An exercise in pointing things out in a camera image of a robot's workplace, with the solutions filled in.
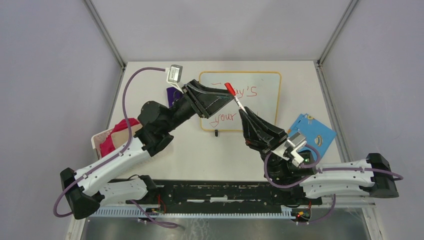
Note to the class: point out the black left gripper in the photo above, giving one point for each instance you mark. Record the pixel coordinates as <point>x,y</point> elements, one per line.
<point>207,100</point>

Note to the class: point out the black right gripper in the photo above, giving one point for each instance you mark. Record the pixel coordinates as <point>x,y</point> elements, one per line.
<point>253,137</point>

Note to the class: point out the red marker cap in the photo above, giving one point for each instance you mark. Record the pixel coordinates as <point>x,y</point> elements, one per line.
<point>230,89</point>

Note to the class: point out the red capped whiteboard marker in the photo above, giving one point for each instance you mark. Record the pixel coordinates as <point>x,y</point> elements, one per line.
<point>238,103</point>

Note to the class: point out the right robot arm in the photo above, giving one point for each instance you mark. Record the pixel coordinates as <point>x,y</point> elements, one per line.
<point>291,164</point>

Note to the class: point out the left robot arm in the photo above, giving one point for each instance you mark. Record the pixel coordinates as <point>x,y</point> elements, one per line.
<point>91,187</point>

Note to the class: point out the yellow framed whiteboard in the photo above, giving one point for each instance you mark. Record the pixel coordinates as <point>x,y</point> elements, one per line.
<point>257,90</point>

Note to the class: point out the purple cloth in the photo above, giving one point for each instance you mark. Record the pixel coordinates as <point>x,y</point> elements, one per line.
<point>173,94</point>

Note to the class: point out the blue cartoon print cloth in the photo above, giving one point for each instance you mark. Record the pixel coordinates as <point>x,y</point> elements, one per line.
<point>317,134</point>

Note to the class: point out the beige cloth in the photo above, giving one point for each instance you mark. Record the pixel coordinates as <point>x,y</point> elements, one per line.
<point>120,138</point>

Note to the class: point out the red cloth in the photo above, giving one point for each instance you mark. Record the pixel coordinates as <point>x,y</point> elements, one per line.
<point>106,146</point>

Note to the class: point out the white plastic basket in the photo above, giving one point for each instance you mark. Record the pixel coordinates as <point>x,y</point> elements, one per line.
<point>125,157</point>

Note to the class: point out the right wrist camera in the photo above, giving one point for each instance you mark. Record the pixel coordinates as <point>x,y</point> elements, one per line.
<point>289,149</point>

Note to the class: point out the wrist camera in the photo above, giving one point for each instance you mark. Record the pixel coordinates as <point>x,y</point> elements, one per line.
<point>174,75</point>
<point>289,149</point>

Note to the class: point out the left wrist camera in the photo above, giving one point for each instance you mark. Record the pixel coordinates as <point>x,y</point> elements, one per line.
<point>174,75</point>

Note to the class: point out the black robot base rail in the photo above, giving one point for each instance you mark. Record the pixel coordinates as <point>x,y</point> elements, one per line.
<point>223,197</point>

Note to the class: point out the left aluminium frame post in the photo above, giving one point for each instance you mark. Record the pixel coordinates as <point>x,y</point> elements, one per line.
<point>92,10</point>

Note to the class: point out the grey aluminium frame post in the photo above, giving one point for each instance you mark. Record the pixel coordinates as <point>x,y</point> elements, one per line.
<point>338,29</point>

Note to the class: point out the white slotted cable duct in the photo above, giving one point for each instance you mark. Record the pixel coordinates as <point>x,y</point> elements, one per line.
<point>135,212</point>

